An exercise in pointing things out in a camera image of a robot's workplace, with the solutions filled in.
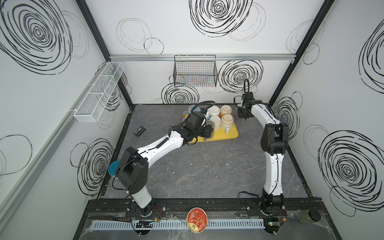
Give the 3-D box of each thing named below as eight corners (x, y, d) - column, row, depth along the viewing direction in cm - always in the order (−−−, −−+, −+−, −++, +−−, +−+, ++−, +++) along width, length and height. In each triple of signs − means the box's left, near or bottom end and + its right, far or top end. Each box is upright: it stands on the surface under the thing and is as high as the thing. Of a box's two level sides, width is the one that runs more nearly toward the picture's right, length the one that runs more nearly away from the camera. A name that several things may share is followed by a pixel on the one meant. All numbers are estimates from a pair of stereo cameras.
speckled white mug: (221, 133, 104) (223, 126, 97) (219, 121, 111) (221, 113, 104) (232, 133, 104) (235, 126, 97) (230, 121, 111) (232, 113, 104)
